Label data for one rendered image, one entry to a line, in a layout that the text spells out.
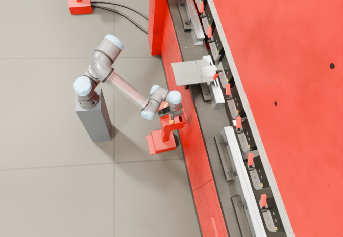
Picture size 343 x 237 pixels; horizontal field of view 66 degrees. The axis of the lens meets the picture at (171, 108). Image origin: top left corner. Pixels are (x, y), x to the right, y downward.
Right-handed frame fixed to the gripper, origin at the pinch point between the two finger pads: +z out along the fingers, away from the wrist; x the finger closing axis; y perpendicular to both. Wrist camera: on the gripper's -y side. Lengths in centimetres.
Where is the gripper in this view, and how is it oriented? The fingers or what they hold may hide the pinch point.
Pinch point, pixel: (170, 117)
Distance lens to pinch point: 186.6
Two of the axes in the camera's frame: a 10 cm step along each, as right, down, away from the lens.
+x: -2.4, -9.0, 3.6
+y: 9.7, -2.2, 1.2
